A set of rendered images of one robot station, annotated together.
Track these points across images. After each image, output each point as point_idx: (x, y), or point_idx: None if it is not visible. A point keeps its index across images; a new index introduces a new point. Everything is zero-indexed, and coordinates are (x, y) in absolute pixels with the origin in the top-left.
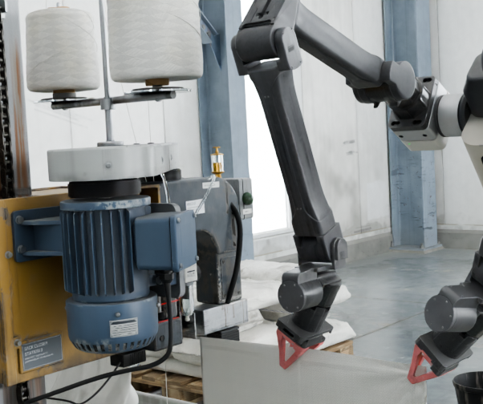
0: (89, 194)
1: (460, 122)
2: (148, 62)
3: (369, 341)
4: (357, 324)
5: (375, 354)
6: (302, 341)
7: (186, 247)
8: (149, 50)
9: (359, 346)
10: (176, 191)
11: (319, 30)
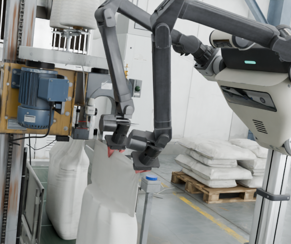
0: (27, 65)
1: (219, 68)
2: (66, 18)
3: None
4: None
5: None
6: (108, 145)
7: (57, 93)
8: (67, 13)
9: None
10: (97, 77)
11: (138, 13)
